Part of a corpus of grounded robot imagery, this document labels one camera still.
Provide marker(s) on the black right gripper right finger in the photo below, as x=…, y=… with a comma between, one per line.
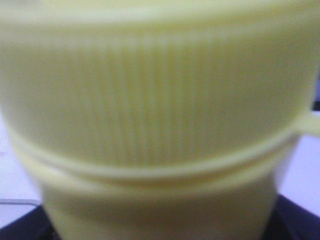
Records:
x=290, y=221

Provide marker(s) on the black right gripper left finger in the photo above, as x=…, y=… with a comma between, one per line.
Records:
x=34, y=225

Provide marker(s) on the yellow squeeze bottle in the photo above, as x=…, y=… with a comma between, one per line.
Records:
x=158, y=119

